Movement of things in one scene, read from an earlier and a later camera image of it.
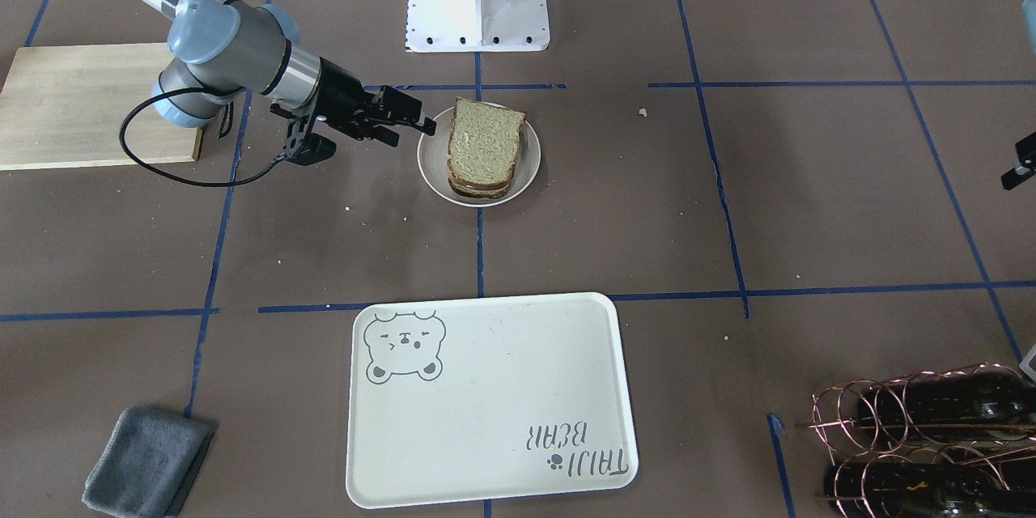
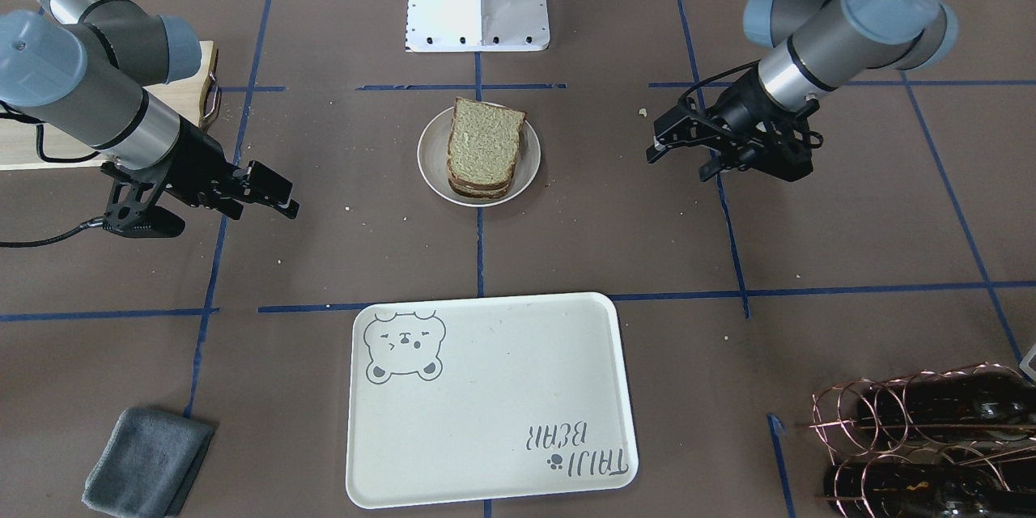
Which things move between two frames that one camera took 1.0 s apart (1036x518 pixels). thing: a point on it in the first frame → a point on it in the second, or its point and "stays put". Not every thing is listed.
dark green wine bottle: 986,402 stays put
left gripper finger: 1025,148 → 764,134
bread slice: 484,142 stays put
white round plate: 433,154 stays put
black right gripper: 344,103 → 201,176
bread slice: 479,194 stays put
